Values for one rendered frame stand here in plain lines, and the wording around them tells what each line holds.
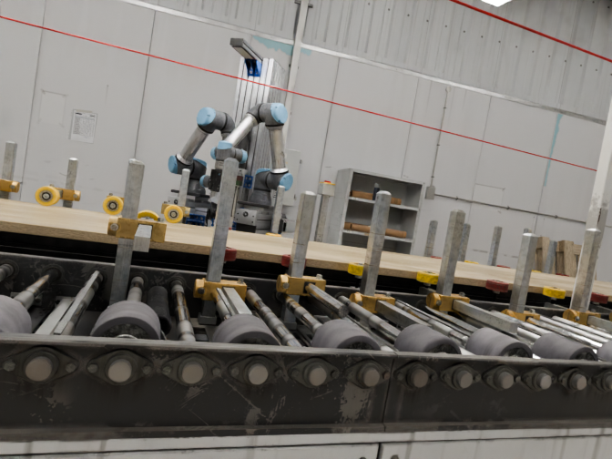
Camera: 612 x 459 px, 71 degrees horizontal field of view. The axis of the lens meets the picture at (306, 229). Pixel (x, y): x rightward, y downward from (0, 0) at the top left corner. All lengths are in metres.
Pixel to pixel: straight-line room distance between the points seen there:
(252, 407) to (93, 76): 4.58
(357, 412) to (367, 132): 4.58
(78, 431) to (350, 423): 0.43
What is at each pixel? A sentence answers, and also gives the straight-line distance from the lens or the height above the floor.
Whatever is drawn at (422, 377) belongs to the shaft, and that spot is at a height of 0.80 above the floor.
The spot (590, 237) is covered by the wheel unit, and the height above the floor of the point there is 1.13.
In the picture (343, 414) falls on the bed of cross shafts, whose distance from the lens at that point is 0.82.
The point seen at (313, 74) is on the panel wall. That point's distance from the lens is 5.16.
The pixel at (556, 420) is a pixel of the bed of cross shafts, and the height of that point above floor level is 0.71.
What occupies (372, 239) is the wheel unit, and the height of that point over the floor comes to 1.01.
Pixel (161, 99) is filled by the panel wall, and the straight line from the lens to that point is 4.95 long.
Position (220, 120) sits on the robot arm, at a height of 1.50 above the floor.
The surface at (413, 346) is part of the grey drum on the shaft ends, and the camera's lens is 0.95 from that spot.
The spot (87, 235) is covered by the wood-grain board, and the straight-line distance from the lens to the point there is 1.38.
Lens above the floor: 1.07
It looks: 3 degrees down
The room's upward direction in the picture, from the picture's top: 9 degrees clockwise
